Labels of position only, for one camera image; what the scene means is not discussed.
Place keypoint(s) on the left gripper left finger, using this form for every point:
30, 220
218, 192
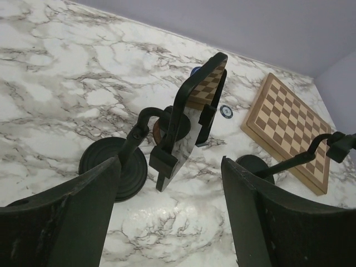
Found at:
62, 226

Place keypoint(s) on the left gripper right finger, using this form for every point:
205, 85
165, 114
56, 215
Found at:
273, 227

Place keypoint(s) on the black phone stand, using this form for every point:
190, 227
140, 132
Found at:
133, 162
339, 144

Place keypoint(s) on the black phone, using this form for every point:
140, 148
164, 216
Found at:
189, 119

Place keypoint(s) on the round wooden phone stand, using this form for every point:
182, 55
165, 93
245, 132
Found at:
161, 126

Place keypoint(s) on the wooden chessboard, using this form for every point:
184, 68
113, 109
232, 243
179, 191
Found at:
284, 126

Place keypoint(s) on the blue poker chip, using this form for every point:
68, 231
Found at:
226, 111

